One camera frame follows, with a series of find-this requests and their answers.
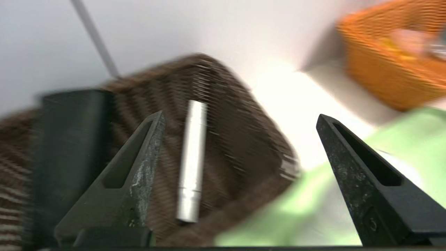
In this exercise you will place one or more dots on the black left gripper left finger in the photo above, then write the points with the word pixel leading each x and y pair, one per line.
pixel 122 195

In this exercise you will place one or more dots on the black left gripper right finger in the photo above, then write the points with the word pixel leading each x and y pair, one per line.
pixel 379 198

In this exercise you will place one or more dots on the black fabric pouch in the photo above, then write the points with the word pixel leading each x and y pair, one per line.
pixel 69 153

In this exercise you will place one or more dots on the white marker with black cap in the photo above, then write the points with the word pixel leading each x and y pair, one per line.
pixel 191 160

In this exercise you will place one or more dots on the pink bread bun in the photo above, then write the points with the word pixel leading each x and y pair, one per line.
pixel 409 40

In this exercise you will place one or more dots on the dark brown wicker basket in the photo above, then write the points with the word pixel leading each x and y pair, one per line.
pixel 230 146

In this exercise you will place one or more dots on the orange wicker basket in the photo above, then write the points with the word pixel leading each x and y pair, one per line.
pixel 379 73

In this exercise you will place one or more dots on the light green plastic tray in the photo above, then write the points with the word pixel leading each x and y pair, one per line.
pixel 418 139

